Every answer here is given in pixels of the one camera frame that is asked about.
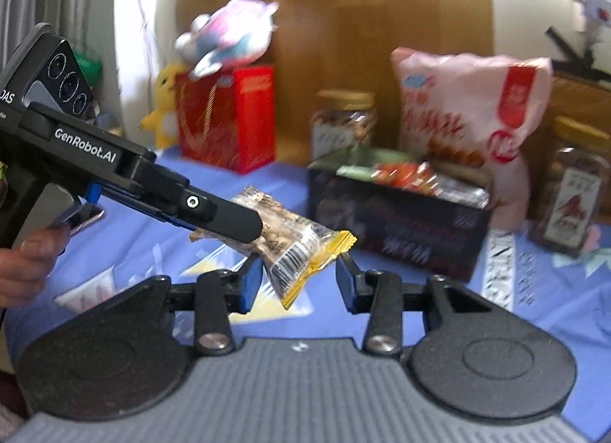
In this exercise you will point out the pink white plush toy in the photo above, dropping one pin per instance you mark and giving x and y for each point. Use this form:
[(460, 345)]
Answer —
[(229, 37)]

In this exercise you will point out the dark nut jar gold lid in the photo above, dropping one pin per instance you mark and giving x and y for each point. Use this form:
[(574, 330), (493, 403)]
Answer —
[(573, 195)]

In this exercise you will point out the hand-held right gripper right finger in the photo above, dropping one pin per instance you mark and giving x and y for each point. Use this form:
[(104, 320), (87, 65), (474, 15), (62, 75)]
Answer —
[(347, 285)]

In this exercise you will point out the person's left hand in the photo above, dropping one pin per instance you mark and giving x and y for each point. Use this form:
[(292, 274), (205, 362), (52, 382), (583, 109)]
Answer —
[(28, 266)]

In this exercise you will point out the yellow duck plush toy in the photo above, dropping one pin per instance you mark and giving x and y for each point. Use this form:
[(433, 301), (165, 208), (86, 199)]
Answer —
[(164, 104)]

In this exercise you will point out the large pink snack bag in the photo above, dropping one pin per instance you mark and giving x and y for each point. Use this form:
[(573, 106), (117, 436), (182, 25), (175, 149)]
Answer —
[(468, 109)]

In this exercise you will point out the wooden board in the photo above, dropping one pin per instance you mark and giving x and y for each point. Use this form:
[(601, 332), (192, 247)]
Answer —
[(358, 18)]

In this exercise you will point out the blue printed blanket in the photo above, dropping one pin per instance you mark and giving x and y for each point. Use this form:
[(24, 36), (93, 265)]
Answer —
[(549, 290)]

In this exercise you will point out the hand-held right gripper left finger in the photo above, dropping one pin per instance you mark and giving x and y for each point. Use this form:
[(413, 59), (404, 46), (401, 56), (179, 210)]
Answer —
[(250, 283)]

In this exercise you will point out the black tin box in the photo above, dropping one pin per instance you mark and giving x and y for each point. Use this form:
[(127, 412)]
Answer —
[(396, 233)]

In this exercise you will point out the light nut jar gold lid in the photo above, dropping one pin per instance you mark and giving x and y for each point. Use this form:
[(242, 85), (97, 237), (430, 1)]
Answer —
[(341, 128)]

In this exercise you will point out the black smartphone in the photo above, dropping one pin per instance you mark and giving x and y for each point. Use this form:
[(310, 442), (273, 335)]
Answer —
[(88, 220)]

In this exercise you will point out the light green snack packet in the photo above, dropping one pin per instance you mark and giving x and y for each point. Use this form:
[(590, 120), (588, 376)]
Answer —
[(358, 172)]

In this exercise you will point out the clear nut snack packet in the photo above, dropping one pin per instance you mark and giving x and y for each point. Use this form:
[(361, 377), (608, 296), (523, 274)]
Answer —
[(460, 192)]

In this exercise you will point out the red snack packet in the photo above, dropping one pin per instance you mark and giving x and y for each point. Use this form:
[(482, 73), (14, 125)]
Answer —
[(405, 176)]

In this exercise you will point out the yellow-edged nut bar packet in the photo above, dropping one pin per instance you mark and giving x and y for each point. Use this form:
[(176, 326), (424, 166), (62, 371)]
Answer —
[(296, 247)]

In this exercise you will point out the green plastic item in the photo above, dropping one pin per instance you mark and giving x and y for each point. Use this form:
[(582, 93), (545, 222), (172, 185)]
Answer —
[(88, 71)]

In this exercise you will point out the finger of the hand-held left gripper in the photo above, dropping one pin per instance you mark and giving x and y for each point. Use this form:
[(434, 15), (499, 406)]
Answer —
[(224, 219)]

